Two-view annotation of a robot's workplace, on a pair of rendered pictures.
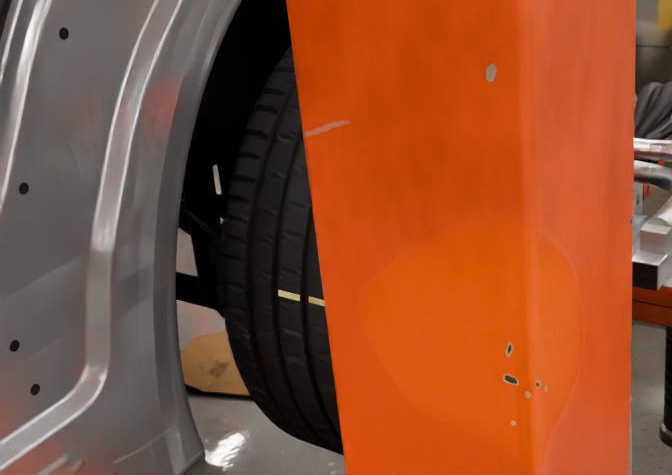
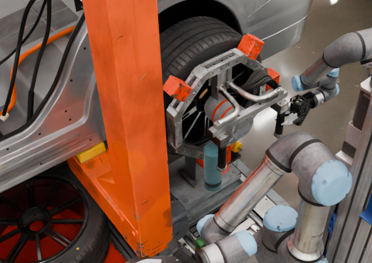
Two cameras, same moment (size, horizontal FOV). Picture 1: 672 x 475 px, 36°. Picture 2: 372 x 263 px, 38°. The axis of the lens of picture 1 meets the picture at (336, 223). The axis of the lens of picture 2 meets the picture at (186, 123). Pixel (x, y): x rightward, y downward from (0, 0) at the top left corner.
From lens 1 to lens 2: 139 cm
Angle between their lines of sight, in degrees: 24
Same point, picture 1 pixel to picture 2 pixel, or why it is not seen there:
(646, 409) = not seen: hidden behind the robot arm
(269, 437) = not seen: hidden behind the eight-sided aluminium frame
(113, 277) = (91, 99)
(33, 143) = (74, 71)
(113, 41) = not seen: hidden behind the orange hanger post
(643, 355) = (316, 113)
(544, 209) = (130, 146)
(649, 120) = (249, 82)
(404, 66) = (112, 118)
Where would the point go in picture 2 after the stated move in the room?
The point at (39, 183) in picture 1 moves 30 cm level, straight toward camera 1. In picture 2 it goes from (75, 79) to (64, 130)
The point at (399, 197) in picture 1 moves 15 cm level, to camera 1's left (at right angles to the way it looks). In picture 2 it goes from (113, 134) to (73, 126)
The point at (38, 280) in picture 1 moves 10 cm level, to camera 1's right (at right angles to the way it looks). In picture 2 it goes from (73, 98) to (94, 102)
